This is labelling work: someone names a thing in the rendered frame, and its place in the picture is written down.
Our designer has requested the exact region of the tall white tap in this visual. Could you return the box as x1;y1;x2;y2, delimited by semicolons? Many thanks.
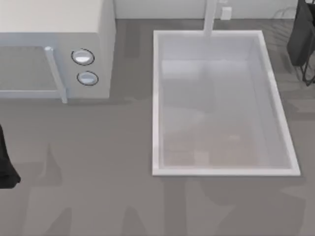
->
203;0;217;38

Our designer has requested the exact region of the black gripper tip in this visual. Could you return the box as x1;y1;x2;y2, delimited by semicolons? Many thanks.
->
0;124;21;190

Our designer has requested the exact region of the white sink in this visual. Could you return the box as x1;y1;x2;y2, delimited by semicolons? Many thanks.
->
151;29;302;177

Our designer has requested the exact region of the large silver microwave knob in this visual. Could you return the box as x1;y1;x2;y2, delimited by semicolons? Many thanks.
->
70;48;95;66

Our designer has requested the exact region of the pale microwave oven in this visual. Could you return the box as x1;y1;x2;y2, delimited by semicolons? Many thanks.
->
0;0;117;104

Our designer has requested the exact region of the grey microwave door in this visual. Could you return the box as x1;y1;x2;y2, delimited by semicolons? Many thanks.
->
0;45;63;98

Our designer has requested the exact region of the small silver microwave knob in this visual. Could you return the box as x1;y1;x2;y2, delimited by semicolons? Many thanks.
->
76;70;99;87

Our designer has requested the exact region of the microwave door handle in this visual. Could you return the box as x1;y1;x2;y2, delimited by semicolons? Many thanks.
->
44;46;68;104

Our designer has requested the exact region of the white wall socket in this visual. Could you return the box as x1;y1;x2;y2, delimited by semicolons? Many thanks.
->
220;6;232;21

